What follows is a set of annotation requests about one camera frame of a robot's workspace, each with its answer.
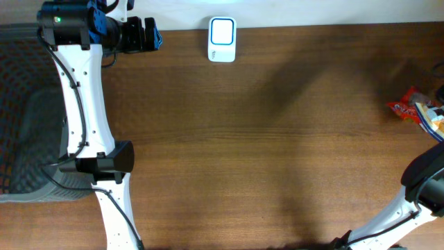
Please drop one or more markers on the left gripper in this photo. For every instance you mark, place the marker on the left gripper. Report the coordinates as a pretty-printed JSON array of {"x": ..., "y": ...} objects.
[{"x": 139, "y": 43}]

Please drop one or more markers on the grey plastic mesh basket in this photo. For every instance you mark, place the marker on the grey plastic mesh basket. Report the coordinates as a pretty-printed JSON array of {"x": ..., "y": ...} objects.
[{"x": 33, "y": 124}]

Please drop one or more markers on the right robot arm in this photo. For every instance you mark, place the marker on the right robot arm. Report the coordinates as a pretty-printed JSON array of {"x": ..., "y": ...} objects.
[{"x": 420, "y": 199}]

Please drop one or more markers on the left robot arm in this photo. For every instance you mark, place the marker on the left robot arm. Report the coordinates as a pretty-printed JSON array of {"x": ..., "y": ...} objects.
[{"x": 78, "y": 35}]

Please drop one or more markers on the red snack bag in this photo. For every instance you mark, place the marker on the red snack bag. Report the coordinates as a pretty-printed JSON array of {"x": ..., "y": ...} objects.
[{"x": 405, "y": 108}]

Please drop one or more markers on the yellow wet wipes pack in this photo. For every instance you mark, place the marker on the yellow wet wipes pack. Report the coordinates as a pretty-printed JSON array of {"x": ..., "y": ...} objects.
[{"x": 431, "y": 119}]

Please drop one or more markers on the white barcode scanner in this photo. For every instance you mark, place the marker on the white barcode scanner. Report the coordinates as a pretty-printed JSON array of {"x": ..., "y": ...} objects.
[{"x": 222, "y": 39}]

